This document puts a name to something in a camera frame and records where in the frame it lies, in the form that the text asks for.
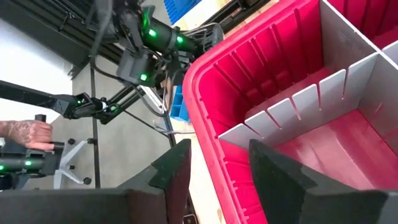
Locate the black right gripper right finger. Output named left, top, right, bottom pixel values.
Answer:
left=248, top=139, right=398, bottom=224

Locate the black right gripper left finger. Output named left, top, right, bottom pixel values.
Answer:
left=0, top=139, right=192, bottom=224

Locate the large red plastic bin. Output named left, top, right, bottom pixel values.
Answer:
left=182, top=0, right=398, bottom=224

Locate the short grey slotted divider panel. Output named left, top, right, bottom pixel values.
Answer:
left=217, top=39, right=398, bottom=150

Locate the long grey slotted divider panel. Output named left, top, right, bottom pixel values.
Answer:
left=319, top=0, right=398, bottom=147

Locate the white chair base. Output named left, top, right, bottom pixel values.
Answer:
left=52, top=138, right=93, bottom=190

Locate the thin black stand pole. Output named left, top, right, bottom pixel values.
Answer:
left=89, top=63, right=102, bottom=189

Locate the blue plastic bin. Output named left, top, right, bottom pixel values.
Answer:
left=163, top=0, right=203, bottom=26

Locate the person's hand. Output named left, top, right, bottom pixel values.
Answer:
left=0, top=119, right=55, bottom=152

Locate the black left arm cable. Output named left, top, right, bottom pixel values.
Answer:
left=88, top=0, right=125, bottom=83

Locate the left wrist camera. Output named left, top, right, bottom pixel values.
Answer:
left=201, top=23, right=224, bottom=54

